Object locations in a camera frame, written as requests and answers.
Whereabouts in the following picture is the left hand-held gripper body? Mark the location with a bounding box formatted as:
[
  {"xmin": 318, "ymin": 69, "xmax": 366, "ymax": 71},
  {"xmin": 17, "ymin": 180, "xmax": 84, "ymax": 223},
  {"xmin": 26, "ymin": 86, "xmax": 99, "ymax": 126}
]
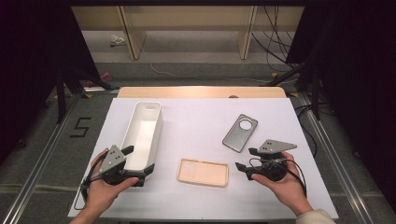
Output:
[{"xmin": 98, "ymin": 145, "xmax": 148, "ymax": 189}]

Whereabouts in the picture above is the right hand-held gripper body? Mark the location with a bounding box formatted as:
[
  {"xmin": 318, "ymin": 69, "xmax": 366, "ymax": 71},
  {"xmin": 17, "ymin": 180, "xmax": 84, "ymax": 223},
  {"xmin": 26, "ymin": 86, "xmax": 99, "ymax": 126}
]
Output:
[{"xmin": 247, "ymin": 138, "xmax": 298, "ymax": 183}]

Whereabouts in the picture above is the white plastic container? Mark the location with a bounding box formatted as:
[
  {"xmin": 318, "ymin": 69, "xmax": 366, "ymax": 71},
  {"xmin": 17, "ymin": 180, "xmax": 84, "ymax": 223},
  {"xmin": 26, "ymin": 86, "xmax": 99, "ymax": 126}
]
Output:
[{"xmin": 120, "ymin": 101, "xmax": 163, "ymax": 181}]

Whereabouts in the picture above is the grey phone case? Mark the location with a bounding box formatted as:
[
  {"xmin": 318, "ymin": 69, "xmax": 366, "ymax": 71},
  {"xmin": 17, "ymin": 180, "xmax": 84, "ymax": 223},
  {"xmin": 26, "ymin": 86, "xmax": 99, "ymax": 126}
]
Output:
[{"xmin": 221, "ymin": 113, "xmax": 259, "ymax": 154}]

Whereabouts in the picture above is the beige phone case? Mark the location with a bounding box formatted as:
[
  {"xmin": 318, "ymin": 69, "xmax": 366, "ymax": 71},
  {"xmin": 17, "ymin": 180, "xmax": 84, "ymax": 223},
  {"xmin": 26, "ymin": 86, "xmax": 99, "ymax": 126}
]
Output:
[{"xmin": 176, "ymin": 158, "xmax": 230, "ymax": 188}]

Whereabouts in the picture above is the person's left hand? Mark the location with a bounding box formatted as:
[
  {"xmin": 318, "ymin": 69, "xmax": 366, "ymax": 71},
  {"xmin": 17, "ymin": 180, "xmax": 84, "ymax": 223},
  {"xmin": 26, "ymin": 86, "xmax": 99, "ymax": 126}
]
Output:
[{"xmin": 85, "ymin": 148, "xmax": 140, "ymax": 217}]

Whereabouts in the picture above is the person's right hand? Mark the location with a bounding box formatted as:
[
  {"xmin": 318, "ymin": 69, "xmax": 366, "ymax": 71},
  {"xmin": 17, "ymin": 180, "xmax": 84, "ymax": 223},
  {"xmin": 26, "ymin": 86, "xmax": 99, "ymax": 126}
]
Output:
[{"xmin": 251, "ymin": 150, "xmax": 314, "ymax": 217}]

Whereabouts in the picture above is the white table mat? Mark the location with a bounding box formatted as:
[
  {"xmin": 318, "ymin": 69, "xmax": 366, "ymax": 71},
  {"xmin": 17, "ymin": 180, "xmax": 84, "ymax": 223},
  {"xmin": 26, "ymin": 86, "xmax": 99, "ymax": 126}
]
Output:
[{"xmin": 67, "ymin": 97, "xmax": 340, "ymax": 220}]

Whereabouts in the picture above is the black metal stand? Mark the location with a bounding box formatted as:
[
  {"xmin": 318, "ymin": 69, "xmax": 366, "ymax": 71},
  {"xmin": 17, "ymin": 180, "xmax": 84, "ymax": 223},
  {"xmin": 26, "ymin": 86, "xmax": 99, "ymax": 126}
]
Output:
[
  {"xmin": 267, "ymin": 62, "xmax": 321, "ymax": 120},
  {"xmin": 55, "ymin": 66, "xmax": 120, "ymax": 124}
]

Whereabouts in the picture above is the pink object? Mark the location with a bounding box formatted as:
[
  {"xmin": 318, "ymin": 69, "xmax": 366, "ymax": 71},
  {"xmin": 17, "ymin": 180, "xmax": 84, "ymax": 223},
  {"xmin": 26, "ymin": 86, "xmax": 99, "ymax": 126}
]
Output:
[{"xmin": 85, "ymin": 71, "xmax": 113, "ymax": 88}]

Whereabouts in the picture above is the wooden table edge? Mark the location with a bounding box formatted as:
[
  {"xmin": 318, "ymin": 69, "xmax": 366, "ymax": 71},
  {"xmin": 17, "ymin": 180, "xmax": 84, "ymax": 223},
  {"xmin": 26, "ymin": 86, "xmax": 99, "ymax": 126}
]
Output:
[{"xmin": 117, "ymin": 86, "xmax": 288, "ymax": 99}]

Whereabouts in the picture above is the dark curtain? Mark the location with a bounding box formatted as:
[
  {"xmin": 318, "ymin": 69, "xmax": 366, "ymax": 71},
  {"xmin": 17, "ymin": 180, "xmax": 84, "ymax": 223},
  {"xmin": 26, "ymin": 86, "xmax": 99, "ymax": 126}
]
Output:
[
  {"xmin": 0, "ymin": 0, "xmax": 101, "ymax": 162},
  {"xmin": 286, "ymin": 0, "xmax": 396, "ymax": 213}
]

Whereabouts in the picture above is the crumpled white paper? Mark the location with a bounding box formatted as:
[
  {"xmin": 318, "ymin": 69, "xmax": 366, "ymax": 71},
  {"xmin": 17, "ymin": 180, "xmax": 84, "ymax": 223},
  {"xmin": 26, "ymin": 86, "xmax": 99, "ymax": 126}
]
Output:
[{"xmin": 109, "ymin": 34, "xmax": 126, "ymax": 48}]

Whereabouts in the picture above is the light wooden shelf unit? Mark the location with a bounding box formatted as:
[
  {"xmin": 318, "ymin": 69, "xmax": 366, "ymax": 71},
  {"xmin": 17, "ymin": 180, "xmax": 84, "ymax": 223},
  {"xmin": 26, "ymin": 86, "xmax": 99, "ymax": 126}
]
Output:
[{"xmin": 70, "ymin": 5, "xmax": 305, "ymax": 61}]

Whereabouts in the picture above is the black floor cable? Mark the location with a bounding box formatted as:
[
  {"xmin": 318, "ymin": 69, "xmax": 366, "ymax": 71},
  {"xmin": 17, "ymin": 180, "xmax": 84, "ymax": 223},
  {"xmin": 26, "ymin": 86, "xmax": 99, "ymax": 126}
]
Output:
[{"xmin": 293, "ymin": 102, "xmax": 318, "ymax": 158}]

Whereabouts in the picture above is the metal floor rail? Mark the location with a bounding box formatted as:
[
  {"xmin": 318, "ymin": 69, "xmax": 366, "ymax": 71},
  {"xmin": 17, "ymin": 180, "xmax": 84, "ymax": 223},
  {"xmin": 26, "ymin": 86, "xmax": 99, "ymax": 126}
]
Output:
[
  {"xmin": 0, "ymin": 92, "xmax": 82, "ymax": 224},
  {"xmin": 297, "ymin": 92, "xmax": 375, "ymax": 224}
]

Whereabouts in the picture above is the bundle of black cables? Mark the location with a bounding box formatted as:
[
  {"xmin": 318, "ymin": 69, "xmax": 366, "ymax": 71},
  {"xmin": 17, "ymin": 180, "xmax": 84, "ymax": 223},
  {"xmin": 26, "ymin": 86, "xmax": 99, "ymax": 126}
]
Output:
[{"xmin": 251, "ymin": 5, "xmax": 300, "ymax": 71}]

